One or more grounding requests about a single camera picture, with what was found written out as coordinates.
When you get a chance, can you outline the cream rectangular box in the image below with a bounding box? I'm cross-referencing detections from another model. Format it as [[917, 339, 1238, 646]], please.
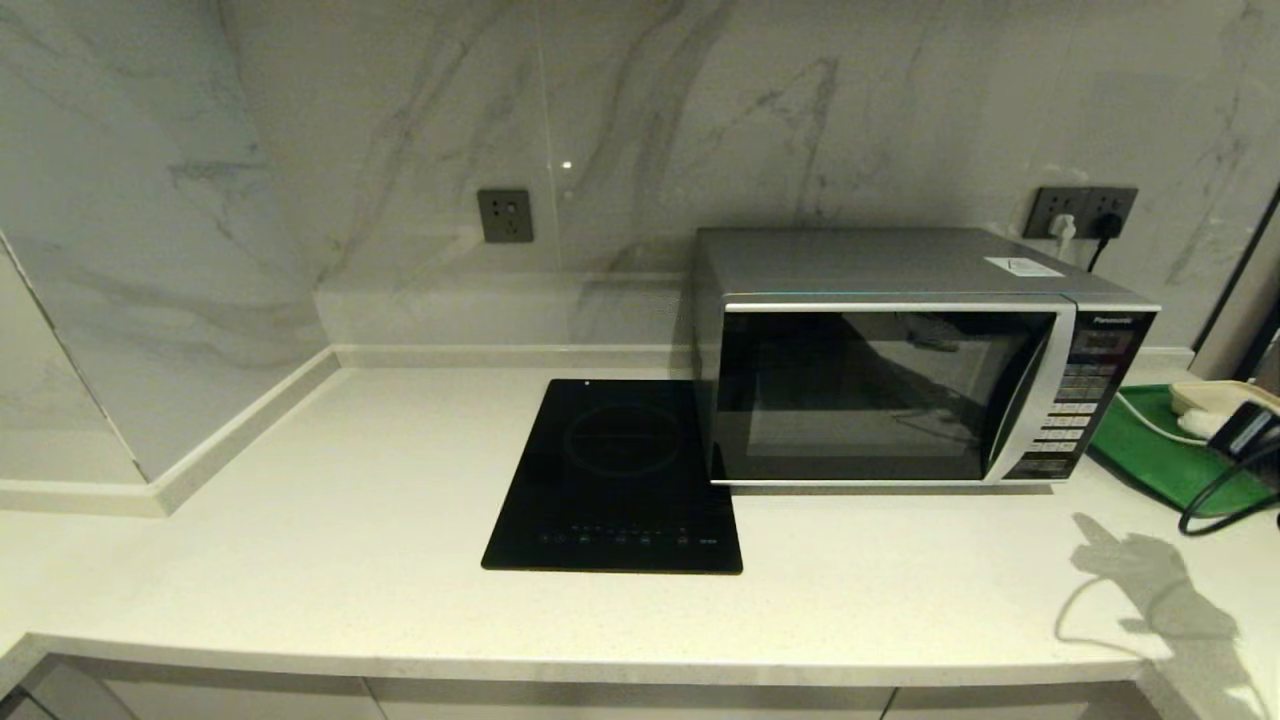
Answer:
[[1169, 380, 1280, 421]]

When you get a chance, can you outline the black induction cooktop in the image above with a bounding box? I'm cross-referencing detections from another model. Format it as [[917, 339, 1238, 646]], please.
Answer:
[[481, 378, 744, 576]]

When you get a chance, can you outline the green plastic tray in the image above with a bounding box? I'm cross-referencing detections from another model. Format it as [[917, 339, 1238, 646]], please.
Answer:
[[1088, 385, 1280, 517]]

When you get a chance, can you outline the grey double wall socket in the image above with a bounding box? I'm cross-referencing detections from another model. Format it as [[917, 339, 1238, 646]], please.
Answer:
[[1024, 186, 1140, 242]]

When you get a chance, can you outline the black power plug with cord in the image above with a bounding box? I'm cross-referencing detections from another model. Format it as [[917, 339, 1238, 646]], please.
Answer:
[[1086, 211, 1127, 274]]

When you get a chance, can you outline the dark tall frame edge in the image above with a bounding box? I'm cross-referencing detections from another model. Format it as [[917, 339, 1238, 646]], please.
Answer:
[[1190, 180, 1280, 381]]

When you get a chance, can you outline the beige cabinet corner panel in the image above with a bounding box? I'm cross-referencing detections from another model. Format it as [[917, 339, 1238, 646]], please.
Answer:
[[18, 657, 142, 720]]

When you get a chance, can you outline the grey single wall socket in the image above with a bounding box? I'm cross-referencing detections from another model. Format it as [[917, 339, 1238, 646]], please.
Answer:
[[476, 188, 535, 246]]

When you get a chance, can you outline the white power cable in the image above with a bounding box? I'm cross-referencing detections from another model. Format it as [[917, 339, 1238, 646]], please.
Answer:
[[1115, 393, 1213, 447]]

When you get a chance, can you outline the microwave door with dark glass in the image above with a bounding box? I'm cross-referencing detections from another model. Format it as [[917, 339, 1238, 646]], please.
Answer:
[[712, 298, 1079, 488]]

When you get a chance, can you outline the silver microwave oven body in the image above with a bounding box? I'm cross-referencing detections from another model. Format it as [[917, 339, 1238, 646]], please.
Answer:
[[692, 227, 1163, 493]]

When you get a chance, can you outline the white paper sheet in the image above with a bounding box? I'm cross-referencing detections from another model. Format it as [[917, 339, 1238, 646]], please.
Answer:
[[984, 256, 1067, 280]]

